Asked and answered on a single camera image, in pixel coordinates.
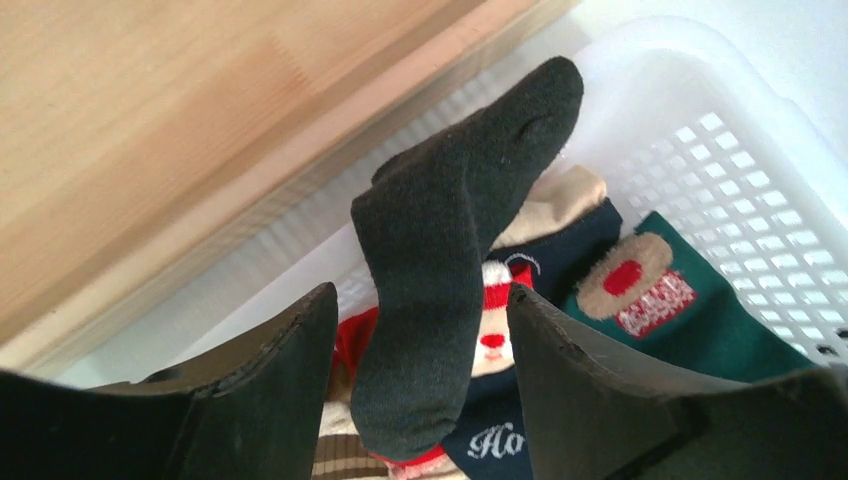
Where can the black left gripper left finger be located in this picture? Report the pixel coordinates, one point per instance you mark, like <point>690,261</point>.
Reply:
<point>249,408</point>

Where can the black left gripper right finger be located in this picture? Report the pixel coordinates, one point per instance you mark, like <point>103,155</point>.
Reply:
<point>595,408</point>

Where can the dark printed sock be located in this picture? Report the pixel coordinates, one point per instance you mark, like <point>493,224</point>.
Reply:
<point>489,439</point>

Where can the dark green sock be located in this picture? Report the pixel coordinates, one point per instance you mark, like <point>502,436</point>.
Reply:
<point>655,293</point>

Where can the red sock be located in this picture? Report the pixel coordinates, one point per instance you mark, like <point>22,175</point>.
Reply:
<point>433,465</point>
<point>352,338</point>

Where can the navy sock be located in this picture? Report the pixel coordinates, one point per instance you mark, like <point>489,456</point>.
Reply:
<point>557,235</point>

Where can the black grey sock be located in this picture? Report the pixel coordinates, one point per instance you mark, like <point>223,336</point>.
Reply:
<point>425,226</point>

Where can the white perforated plastic basket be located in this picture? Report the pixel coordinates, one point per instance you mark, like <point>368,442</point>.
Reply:
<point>675,120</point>

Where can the brown striped sock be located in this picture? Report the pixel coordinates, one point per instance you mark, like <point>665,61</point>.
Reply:
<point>339,453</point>

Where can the wooden hanger stand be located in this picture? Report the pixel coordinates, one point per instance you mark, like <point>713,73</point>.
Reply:
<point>141,140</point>

